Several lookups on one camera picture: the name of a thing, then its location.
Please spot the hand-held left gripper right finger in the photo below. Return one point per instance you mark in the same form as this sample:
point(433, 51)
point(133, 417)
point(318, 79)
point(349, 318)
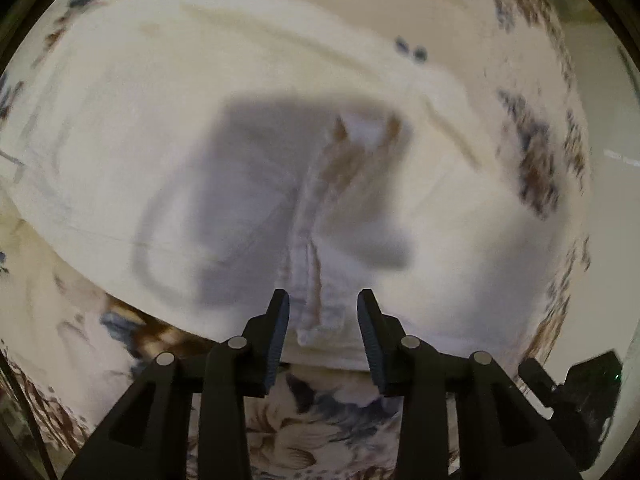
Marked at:
point(371, 342)

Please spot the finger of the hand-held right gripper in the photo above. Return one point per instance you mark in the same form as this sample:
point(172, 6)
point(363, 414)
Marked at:
point(537, 382)

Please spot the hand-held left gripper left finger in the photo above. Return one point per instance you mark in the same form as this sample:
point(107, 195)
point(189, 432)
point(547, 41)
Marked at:
point(277, 342)

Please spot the floral bed sheet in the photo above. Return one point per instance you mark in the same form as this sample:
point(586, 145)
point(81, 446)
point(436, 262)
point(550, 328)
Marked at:
point(310, 440)

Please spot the white pants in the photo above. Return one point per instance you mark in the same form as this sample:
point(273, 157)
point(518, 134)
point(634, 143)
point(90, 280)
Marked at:
point(150, 135)

